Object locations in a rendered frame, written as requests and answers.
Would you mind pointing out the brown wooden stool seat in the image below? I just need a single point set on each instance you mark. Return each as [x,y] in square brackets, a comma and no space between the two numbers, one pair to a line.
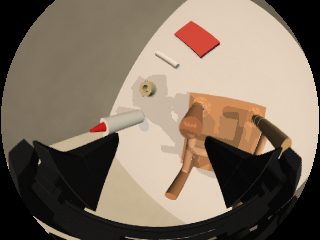
[228,120]

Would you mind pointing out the flat red rectangular block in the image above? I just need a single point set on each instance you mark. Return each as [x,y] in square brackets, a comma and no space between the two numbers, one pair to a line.
[197,38]

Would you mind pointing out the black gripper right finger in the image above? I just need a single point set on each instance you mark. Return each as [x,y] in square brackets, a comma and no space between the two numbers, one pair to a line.
[236,170]

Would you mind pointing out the brown wooden stool legs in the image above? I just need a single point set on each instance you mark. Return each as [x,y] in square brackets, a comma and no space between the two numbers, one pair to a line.
[191,126]

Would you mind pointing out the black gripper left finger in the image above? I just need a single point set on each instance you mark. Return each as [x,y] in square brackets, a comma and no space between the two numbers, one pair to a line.
[85,168]

